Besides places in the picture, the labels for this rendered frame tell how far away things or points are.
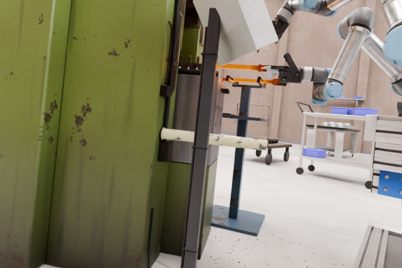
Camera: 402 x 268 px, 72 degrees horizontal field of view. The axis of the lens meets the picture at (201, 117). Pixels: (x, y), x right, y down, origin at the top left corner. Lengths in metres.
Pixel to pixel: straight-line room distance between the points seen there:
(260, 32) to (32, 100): 0.92
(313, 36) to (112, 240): 11.71
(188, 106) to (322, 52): 10.93
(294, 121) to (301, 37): 3.44
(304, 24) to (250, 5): 11.85
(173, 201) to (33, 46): 0.93
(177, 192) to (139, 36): 0.77
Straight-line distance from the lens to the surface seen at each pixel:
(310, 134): 7.08
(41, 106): 1.28
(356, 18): 1.55
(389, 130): 1.10
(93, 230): 1.34
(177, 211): 1.49
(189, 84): 1.41
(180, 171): 1.43
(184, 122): 1.41
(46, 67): 1.29
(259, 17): 0.88
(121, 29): 1.27
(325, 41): 12.25
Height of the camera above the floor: 0.71
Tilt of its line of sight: level
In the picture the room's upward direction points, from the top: 6 degrees clockwise
